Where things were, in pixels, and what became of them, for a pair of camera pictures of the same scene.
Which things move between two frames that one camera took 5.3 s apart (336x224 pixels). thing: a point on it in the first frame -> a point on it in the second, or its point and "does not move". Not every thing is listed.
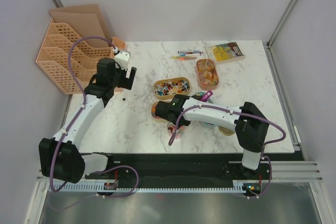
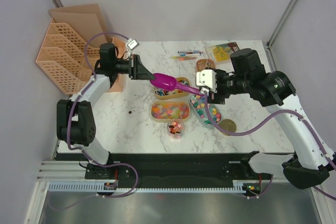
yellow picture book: x=226 y=52 does not move
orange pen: x=183 y=57 does not move
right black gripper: x=189 y=122 -> x=216 y=98
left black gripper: x=126 y=83 -> x=136 y=70
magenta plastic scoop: x=205 y=97 -> x=169 y=83
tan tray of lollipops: x=167 y=88 does not move
